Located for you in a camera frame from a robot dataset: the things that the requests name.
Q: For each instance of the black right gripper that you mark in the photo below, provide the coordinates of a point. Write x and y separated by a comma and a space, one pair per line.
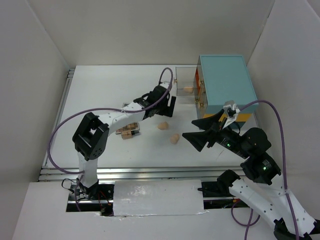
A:
197, 139

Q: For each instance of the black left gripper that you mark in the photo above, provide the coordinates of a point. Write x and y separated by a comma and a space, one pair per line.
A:
167, 110

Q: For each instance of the beige makeup sponge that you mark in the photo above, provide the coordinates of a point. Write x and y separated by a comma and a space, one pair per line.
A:
174, 138
163, 126
188, 90

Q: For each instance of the clear drawer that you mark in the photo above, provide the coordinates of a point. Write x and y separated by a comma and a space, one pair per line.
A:
185, 77

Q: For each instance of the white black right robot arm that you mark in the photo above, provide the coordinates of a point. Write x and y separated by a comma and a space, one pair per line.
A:
278, 207

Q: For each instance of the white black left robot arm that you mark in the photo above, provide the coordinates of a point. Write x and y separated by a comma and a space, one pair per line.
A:
90, 138

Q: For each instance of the long eyeshadow palette horizontal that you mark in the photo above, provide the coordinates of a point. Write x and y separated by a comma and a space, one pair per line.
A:
132, 127

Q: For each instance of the pink eyeshadow palette tilted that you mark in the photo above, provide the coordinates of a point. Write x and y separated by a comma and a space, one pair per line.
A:
125, 104

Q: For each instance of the teal yellow drawer cabinet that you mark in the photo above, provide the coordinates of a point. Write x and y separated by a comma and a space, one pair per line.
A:
219, 79

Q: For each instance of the lying foundation bottle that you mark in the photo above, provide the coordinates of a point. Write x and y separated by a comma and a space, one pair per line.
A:
125, 135

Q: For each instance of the white foam front panel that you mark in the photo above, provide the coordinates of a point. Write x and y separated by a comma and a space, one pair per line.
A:
157, 198

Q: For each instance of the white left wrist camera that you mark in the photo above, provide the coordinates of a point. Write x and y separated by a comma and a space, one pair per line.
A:
165, 84

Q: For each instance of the aluminium table frame rails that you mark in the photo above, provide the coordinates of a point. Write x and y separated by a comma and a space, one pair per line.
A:
149, 155

